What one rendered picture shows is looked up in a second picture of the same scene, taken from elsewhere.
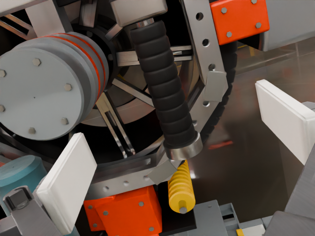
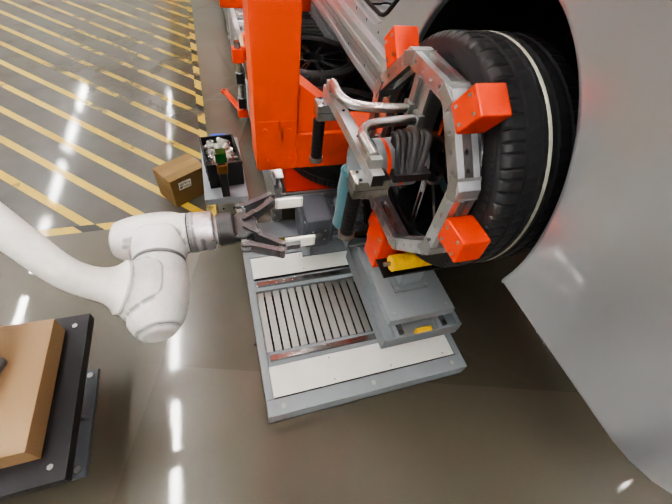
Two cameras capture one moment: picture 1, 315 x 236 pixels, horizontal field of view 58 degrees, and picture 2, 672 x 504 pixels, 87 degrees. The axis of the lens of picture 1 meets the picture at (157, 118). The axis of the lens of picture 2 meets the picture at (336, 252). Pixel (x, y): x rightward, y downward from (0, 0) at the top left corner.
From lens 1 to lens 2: 79 cm
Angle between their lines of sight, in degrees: 55
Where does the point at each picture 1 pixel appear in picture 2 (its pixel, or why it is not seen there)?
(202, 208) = (442, 297)
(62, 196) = (278, 203)
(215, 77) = (426, 243)
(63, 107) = not seen: hidden behind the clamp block
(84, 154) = (297, 202)
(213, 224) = (427, 305)
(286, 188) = (517, 388)
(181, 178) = (407, 258)
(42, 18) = not seen: hidden behind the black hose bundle
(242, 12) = (451, 239)
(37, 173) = not seen: hidden behind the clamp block
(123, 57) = (443, 182)
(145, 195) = (382, 239)
